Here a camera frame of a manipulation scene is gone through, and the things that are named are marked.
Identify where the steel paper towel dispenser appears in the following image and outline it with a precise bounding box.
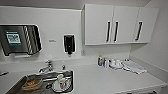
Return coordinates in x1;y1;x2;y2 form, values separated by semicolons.
0;23;43;57

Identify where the black wall soap dispenser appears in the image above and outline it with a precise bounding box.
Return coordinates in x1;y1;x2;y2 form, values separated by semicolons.
63;34;75;56

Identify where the white cup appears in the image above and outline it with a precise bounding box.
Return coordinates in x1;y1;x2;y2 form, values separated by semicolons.
52;73;73;93

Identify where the orange bowl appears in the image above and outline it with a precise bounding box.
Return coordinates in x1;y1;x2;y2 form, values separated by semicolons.
22;77;44;92

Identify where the small blue bottle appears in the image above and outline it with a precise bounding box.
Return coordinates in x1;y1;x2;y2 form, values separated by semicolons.
97;54;104;67

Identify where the small white bottle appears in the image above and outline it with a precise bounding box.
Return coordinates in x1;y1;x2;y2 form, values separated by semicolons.
102;57;109;68

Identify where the small wall label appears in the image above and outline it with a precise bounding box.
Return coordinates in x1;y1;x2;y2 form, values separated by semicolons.
48;39;57;43

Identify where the white wall outlet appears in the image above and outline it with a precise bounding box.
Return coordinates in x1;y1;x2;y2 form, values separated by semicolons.
81;49;87;57

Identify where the steel kitchen sink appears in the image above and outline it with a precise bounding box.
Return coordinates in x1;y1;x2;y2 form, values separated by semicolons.
4;69;75;94

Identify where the small chrome sink fitting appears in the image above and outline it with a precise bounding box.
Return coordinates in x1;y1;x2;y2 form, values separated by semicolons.
61;64;67;71

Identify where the white three-door wall cabinet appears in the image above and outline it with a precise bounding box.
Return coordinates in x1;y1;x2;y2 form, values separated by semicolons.
81;3;160;47

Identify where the white bowl stack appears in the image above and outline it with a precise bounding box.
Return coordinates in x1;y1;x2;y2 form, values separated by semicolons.
108;58;124;70

